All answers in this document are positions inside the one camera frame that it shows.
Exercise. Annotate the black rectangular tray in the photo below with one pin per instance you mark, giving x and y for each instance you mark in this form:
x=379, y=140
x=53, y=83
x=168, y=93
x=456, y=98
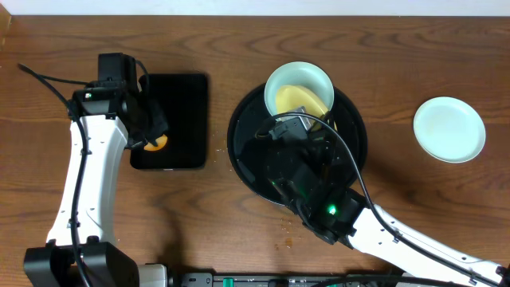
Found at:
x=184, y=99

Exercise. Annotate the light blue plate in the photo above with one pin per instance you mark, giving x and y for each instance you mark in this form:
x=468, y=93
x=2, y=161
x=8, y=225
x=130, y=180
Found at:
x=299, y=73
x=449, y=129

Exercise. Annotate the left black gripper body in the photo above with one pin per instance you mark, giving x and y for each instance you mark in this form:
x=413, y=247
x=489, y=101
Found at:
x=151, y=120

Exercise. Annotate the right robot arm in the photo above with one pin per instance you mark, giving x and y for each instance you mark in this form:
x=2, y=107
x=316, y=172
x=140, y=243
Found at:
x=339, y=214

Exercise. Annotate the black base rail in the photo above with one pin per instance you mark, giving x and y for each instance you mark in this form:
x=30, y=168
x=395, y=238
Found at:
x=259, y=280

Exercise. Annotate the green yellow sponge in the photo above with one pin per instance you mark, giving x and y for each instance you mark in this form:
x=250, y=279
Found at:
x=157, y=144

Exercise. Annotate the yellow plate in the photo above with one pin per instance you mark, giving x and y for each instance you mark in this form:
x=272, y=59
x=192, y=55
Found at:
x=297, y=98

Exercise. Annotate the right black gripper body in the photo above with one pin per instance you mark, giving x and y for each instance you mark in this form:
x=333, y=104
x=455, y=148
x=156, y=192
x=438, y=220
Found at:
x=328, y=155

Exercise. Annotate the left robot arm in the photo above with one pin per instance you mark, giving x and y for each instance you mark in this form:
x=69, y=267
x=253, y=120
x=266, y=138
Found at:
x=109, y=115

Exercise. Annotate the round black tray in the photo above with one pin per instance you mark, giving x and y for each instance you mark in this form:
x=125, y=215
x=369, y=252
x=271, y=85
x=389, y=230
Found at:
x=248, y=154

